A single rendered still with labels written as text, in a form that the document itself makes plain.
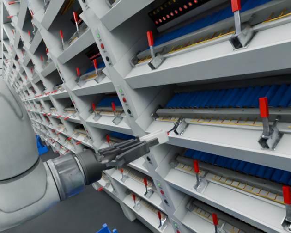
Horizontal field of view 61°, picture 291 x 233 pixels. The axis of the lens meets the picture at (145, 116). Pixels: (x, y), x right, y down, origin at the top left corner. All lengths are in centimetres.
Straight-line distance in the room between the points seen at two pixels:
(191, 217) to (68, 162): 59
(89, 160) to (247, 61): 36
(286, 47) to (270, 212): 38
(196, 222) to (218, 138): 45
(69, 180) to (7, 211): 12
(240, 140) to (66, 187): 37
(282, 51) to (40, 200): 48
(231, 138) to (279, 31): 24
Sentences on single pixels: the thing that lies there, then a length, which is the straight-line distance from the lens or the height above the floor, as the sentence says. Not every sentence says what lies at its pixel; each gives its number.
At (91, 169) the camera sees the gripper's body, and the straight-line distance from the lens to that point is 55.
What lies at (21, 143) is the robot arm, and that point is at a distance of 46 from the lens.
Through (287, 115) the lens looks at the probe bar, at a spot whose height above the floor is 78.
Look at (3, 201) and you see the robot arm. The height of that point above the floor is 83.
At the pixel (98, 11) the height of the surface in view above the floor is 113.
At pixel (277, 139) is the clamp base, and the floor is 75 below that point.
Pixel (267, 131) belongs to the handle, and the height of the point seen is 77.
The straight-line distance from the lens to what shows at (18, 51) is 289.
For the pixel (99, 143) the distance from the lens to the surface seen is 153.
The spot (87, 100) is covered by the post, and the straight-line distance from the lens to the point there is 149.
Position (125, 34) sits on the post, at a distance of 84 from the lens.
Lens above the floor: 98
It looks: 14 degrees down
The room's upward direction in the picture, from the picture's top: 22 degrees counter-clockwise
